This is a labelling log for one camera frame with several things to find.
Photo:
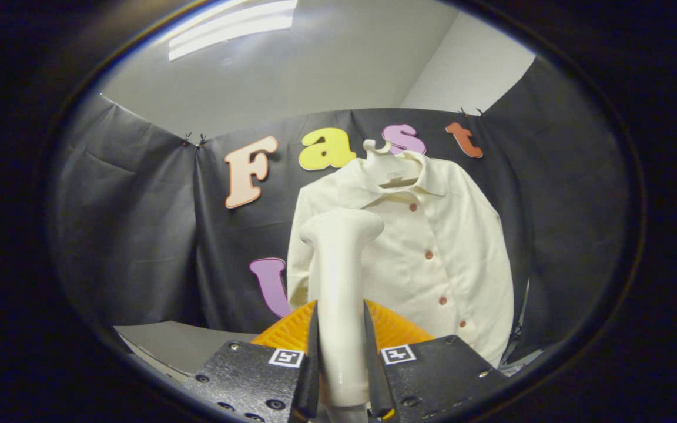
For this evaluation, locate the white clothes hanger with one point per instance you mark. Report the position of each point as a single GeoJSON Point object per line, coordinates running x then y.
{"type": "Point", "coordinates": [388, 167]}

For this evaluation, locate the thin metal stand pole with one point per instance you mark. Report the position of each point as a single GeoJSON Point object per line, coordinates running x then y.
{"type": "Point", "coordinates": [522, 311]}

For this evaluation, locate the cream button-up shirt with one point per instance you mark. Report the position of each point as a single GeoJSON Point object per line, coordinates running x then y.
{"type": "Point", "coordinates": [432, 235]}

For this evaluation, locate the black backdrop cloth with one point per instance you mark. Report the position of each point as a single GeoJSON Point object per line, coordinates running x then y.
{"type": "Point", "coordinates": [138, 235]}

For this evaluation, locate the grey cabinet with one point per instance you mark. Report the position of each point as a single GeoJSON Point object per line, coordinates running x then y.
{"type": "Point", "coordinates": [180, 343]}

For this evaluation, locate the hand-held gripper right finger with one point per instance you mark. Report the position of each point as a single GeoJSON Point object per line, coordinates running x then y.
{"type": "Point", "coordinates": [376, 385]}

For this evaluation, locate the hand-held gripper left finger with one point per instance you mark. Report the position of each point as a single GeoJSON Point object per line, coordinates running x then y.
{"type": "Point", "coordinates": [312, 382]}

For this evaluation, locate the ceiling light panel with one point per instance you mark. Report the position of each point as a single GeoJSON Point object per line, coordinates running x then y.
{"type": "Point", "coordinates": [233, 26]}

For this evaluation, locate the white garment steamer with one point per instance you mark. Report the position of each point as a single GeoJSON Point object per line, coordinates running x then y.
{"type": "Point", "coordinates": [338, 294]}

